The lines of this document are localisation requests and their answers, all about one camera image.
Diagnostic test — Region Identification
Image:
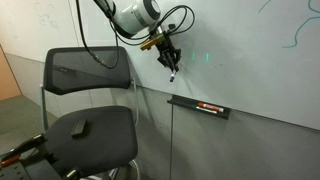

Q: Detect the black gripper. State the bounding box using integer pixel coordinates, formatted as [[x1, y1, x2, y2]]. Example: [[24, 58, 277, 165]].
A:
[[156, 36, 181, 72]]

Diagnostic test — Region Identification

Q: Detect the black whiteboard marker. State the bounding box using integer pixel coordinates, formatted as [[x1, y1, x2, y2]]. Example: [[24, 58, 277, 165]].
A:
[[165, 51, 178, 83]]

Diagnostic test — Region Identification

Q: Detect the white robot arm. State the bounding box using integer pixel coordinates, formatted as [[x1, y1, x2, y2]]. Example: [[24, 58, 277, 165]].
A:
[[93, 0, 181, 73]]

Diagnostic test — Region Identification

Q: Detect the green whiteboard marker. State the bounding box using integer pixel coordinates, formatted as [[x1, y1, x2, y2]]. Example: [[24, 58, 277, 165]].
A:
[[191, 105, 218, 114]]

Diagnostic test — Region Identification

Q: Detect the red whiteboard marker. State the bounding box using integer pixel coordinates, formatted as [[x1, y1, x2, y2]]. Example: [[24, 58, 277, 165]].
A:
[[198, 102, 224, 112]]

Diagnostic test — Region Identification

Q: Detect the black marker tray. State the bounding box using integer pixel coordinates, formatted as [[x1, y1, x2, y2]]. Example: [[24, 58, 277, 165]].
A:
[[168, 95, 231, 120]]

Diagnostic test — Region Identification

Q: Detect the black mesh office chair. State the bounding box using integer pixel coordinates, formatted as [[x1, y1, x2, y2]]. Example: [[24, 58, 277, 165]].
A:
[[41, 46, 138, 177]]

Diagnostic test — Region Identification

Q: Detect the large white whiteboard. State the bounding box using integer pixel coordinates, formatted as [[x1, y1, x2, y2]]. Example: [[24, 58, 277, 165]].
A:
[[68, 0, 320, 131]]

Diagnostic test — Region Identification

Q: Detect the black whiteboard eraser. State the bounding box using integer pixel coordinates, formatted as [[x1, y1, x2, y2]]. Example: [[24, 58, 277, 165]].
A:
[[71, 119, 87, 138]]

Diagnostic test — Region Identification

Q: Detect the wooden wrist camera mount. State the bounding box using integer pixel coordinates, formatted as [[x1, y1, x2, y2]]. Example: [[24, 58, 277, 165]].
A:
[[140, 33, 165, 51]]

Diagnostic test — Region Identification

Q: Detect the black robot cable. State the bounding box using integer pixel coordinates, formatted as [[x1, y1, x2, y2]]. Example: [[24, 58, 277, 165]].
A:
[[75, 0, 196, 70]]

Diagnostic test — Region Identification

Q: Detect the black clamp with orange handle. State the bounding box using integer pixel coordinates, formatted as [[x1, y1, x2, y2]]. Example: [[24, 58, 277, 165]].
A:
[[1, 133, 48, 167]]

